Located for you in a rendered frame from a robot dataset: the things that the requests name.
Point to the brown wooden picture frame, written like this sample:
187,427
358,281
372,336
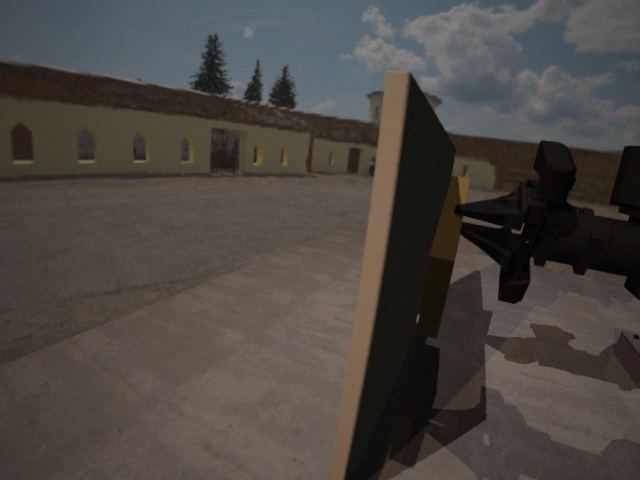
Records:
441,258

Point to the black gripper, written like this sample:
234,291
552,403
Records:
581,240

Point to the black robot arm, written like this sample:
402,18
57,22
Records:
623,256

